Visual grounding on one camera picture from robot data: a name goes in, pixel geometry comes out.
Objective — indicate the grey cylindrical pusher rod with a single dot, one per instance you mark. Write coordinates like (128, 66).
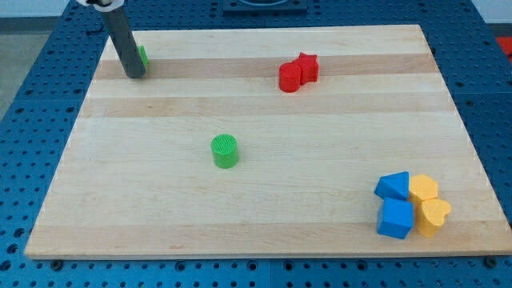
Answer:
(121, 35)

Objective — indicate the white rod mount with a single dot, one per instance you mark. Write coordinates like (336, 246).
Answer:
(102, 5)

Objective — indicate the green block behind rod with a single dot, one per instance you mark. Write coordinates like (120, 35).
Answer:
(143, 55)

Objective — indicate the green cylinder block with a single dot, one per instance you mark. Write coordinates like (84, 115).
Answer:
(224, 148)

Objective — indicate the red cylinder block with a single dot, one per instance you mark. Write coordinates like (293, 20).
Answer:
(289, 78)

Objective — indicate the red star block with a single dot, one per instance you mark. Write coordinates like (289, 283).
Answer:
(309, 67)

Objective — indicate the light wooden board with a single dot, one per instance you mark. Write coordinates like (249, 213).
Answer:
(137, 178)

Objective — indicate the blue triangle block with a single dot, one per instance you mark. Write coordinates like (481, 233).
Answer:
(394, 186)

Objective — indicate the blue cube block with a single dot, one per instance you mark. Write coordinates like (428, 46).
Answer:
(395, 218)

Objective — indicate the yellow pentagon block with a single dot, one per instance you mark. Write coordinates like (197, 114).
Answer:
(422, 187)

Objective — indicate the yellow heart block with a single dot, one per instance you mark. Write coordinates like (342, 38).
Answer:
(431, 216)

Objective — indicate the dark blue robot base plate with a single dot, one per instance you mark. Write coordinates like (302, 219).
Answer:
(263, 6)

